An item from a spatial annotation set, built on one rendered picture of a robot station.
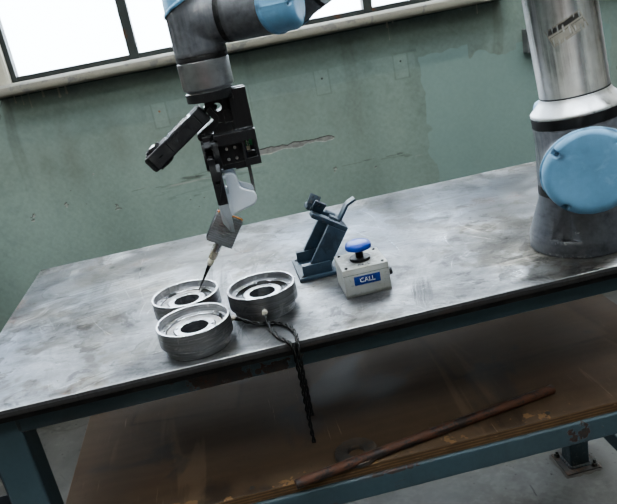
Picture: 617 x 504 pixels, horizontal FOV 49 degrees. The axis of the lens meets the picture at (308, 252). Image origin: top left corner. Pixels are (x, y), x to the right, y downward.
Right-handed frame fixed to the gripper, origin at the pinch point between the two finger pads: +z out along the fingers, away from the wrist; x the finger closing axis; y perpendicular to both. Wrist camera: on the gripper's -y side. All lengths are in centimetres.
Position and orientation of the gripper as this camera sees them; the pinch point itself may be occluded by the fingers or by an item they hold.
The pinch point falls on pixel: (226, 222)
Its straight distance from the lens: 106.4
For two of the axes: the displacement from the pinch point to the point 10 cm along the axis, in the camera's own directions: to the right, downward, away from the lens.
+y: 9.7, -2.3, 0.9
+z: 1.8, 9.2, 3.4
